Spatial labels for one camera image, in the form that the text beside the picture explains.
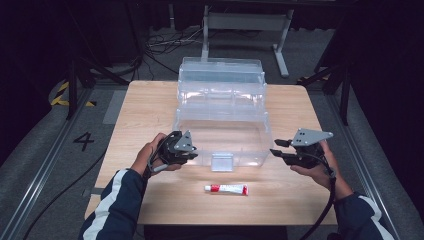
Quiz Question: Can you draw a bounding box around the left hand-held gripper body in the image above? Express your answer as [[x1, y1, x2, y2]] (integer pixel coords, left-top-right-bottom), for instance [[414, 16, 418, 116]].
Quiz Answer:
[[156, 130, 198, 166]]

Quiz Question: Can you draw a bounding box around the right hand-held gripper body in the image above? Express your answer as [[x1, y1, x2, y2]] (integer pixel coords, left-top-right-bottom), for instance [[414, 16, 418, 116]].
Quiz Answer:
[[284, 127, 335, 170]]

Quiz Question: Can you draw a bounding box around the clear plastic storage box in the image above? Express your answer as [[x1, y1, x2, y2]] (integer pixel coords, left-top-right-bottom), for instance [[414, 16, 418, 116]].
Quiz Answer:
[[172, 56, 275, 173]]

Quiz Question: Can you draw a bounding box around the red and white ointment tube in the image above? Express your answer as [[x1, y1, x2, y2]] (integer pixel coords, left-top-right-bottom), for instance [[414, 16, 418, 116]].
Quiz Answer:
[[203, 183, 250, 197]]

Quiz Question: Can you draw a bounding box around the person's left hand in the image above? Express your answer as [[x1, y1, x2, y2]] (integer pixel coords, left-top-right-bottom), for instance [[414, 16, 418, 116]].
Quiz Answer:
[[130, 132, 183, 177]]

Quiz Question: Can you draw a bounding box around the person's right hand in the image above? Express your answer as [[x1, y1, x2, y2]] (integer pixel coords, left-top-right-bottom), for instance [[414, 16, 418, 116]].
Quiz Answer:
[[289, 139, 355, 202]]

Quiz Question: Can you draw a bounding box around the black metal stand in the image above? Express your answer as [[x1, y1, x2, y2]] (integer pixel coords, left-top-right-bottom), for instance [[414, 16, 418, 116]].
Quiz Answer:
[[64, 54, 130, 121], [295, 61, 355, 127]]

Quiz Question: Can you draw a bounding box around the yellow and black floor tape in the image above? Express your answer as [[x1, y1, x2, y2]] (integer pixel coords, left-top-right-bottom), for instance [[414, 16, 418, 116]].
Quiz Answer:
[[48, 80, 98, 108]]

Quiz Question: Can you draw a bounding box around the right hand-held gripper cable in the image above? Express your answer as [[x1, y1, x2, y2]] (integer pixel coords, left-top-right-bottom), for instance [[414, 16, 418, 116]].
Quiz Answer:
[[298, 151, 338, 240]]

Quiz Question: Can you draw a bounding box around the grey metal floor rail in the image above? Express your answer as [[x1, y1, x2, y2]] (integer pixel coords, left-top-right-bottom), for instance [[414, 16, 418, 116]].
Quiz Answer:
[[0, 87, 93, 240], [323, 94, 402, 240]]

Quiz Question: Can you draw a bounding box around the bundle of floor cables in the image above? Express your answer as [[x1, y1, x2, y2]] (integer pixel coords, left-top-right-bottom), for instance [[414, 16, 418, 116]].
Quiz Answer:
[[143, 27, 205, 76]]

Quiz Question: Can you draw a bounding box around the black floor cable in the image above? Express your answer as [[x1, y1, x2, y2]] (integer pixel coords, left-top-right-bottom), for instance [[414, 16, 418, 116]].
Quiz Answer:
[[20, 149, 107, 240]]

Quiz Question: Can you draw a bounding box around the desk with grey metal frame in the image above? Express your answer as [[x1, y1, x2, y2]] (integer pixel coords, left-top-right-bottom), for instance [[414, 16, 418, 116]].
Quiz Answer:
[[200, 3, 296, 79]]

